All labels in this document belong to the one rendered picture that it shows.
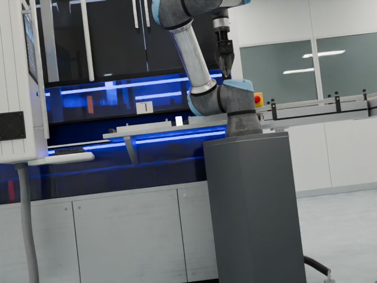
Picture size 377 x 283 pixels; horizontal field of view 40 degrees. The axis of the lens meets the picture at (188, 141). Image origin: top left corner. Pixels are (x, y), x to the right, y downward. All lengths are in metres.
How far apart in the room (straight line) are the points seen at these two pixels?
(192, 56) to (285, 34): 5.72
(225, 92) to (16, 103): 0.88
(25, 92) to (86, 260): 0.98
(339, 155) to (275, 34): 1.94
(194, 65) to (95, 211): 1.08
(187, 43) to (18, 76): 0.75
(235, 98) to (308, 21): 5.83
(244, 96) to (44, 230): 1.34
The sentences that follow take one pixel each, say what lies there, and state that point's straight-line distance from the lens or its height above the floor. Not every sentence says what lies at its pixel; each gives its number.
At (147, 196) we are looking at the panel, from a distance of 2.75.
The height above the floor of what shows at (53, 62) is 1.31.
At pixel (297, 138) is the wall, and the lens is 7.54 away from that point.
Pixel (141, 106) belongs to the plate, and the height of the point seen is 1.03.
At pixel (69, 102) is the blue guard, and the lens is 2.81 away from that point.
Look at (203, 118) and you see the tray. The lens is 2.37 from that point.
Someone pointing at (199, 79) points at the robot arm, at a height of 1.03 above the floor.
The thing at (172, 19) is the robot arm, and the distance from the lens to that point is 1.97.
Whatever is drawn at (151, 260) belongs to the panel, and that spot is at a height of 0.22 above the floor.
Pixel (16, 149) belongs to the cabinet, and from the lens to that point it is 2.29.
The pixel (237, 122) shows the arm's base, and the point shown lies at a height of 0.84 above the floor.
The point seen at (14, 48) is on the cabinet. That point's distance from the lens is 2.35.
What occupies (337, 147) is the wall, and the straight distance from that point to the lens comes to 7.69.
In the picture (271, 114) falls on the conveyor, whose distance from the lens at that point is 2.90.
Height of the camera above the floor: 0.73
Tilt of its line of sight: 2 degrees up
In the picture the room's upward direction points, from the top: 7 degrees counter-clockwise
